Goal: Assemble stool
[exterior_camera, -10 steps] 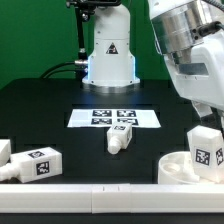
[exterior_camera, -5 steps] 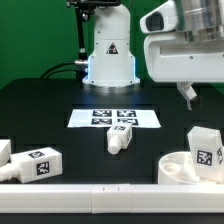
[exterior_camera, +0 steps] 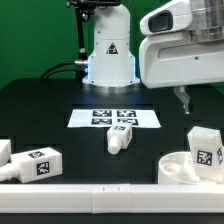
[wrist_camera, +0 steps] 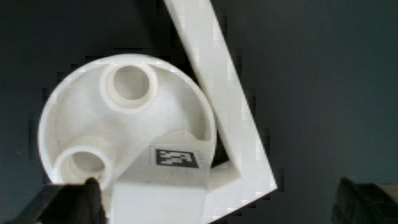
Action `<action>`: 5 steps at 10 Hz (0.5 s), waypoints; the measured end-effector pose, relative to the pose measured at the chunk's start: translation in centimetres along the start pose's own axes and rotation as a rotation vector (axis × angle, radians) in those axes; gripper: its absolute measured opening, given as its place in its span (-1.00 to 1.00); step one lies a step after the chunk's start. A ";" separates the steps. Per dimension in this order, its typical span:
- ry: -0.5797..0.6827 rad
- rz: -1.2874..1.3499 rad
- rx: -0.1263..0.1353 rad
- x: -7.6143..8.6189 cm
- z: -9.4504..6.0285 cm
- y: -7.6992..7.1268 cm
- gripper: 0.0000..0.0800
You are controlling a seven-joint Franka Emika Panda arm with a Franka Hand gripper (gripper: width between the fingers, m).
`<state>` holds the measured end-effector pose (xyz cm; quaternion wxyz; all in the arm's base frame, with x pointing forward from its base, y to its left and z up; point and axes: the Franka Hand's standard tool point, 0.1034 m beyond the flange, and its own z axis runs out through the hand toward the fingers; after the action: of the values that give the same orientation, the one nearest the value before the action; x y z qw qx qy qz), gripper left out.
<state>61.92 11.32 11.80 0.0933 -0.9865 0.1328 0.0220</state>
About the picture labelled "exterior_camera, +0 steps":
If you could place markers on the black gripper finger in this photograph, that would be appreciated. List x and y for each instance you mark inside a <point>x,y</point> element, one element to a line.
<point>180,92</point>

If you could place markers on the paper sheet with tags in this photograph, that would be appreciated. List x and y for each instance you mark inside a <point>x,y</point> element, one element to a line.
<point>106,117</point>

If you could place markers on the white U-shaped obstacle fence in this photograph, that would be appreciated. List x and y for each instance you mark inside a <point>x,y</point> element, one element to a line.
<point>103,198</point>

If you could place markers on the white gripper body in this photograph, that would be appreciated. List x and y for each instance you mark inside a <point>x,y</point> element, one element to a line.
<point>172,59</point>

